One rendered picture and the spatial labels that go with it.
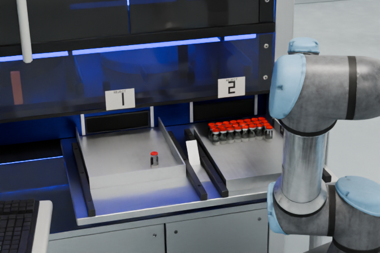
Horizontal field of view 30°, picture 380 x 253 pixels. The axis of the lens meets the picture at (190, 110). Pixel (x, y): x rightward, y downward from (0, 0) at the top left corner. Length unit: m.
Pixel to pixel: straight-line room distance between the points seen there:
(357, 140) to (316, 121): 2.99
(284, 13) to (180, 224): 0.75
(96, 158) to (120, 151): 0.08
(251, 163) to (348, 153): 2.14
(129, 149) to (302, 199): 0.71
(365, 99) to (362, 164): 2.75
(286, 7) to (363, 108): 0.92
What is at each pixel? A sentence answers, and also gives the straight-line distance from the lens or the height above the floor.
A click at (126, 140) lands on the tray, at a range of 2.14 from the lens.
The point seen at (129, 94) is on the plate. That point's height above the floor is 1.03.
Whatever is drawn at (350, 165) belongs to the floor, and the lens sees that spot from 3.97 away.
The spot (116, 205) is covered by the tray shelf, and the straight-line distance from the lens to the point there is 1.81.
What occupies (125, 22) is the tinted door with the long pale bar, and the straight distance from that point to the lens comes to 2.02.
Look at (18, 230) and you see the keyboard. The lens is 1.85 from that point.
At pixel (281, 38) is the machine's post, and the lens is 2.15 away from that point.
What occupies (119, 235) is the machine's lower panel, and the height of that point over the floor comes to 0.56.
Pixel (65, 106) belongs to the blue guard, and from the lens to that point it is 2.07.
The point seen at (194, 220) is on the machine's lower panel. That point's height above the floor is 0.57.
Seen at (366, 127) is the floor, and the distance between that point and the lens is 4.45.
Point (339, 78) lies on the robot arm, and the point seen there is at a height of 1.36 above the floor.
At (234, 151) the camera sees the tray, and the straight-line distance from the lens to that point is 2.06.
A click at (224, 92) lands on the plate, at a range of 2.15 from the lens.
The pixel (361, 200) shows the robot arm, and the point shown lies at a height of 1.01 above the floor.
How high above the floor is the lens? 1.79
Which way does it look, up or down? 23 degrees down
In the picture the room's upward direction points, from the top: 1 degrees counter-clockwise
